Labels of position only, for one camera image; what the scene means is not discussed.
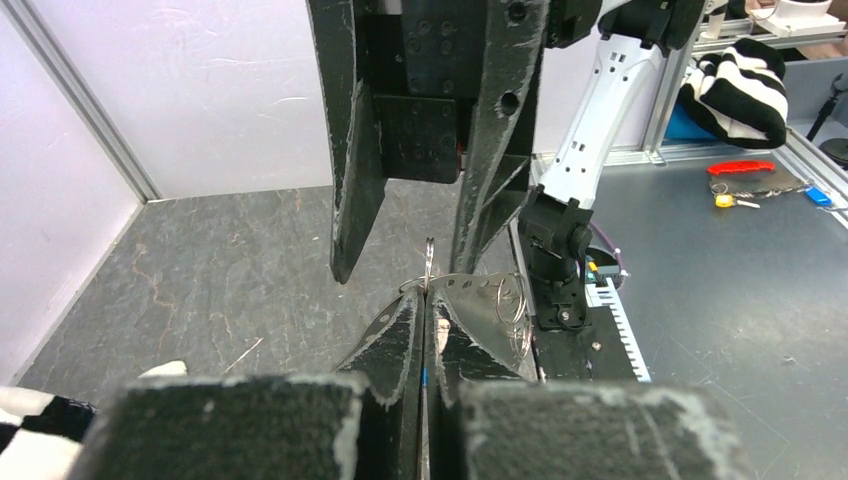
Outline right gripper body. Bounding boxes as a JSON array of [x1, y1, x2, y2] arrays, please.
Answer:
[[360, 1, 489, 185]]

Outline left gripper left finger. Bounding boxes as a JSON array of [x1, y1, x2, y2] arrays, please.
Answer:
[[70, 289, 424, 479]]

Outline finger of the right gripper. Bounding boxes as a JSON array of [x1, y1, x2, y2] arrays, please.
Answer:
[[450, 1, 549, 274], [307, 1, 387, 284]]

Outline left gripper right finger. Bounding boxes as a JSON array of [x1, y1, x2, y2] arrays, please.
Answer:
[[426, 289, 754, 479]]

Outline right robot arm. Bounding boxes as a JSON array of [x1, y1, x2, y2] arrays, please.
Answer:
[[307, 1, 705, 330]]

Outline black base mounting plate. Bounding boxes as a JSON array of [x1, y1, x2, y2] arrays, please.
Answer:
[[533, 306, 637, 381]]

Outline black white striped cloth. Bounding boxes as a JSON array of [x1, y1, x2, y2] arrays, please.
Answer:
[[678, 38, 789, 150]]

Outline small blue fob tag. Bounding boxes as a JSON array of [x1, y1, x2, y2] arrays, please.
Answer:
[[804, 186, 833, 209]]

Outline black and white checkered pillow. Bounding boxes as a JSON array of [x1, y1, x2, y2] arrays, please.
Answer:
[[1, 386, 99, 479]]

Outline white slotted cable duct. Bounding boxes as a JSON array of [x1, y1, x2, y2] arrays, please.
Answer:
[[585, 280, 652, 383]]

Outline red handled tool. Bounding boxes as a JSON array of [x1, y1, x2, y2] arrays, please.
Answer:
[[706, 160, 776, 176]]

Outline aluminium frame rail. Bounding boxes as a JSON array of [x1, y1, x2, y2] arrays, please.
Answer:
[[529, 0, 848, 230]]

